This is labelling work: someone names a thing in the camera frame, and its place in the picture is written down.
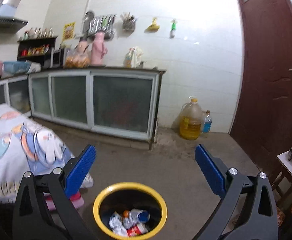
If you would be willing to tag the white paper cup orange dots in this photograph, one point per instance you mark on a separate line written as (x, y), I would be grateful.
(136, 216)

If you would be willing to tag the white hanging cloth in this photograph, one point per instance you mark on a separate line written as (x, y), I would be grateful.
(136, 55)

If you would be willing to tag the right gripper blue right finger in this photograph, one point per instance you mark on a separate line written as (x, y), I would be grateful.
(213, 170)

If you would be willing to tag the pink thermos flask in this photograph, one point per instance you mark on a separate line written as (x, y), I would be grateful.
(99, 49)
(82, 46)

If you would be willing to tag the dish soap bottle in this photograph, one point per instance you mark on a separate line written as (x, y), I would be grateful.
(128, 58)

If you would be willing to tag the blue liquid bottle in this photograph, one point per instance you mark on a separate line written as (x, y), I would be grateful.
(207, 122)

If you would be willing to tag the plastic bag of bread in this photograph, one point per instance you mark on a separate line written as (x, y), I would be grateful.
(75, 59)

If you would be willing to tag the wall utensil rack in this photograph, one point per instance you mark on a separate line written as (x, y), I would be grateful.
(93, 24)

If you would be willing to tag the cartoon printed tablecloth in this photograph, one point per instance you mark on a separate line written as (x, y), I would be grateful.
(26, 146)

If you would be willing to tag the black spice shelf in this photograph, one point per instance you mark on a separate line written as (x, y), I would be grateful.
(37, 50)

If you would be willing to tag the yellow wall poster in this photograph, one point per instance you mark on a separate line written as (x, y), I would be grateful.
(68, 31)

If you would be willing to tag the white tissue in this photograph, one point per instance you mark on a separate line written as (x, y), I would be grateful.
(116, 224)

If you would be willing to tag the kitchen counter cabinet glass doors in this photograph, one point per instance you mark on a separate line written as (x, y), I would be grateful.
(115, 101)

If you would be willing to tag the chopstick holder basket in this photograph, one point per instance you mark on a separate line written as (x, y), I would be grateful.
(128, 22)

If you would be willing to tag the dark red wooden door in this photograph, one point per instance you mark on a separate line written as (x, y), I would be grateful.
(263, 121)

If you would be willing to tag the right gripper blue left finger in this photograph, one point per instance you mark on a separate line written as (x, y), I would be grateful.
(77, 171)

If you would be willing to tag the blue plastic basket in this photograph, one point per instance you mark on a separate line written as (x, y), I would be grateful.
(16, 67)

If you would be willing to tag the orange peel piece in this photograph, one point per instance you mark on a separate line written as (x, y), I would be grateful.
(126, 214)

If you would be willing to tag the yellow wall scoop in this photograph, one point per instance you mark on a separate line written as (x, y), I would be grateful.
(153, 27)

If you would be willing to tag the large cooking oil jug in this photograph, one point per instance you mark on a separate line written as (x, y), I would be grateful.
(191, 118)

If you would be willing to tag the green handled brush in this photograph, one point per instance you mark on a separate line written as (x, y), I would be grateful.
(173, 28)

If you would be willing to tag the steel range hood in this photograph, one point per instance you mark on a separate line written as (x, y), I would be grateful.
(8, 22)

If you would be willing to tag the microwave oven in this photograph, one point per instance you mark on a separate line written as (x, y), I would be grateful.
(59, 57)

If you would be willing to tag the yellow rimmed trash bin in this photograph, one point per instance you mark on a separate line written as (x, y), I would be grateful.
(127, 196)

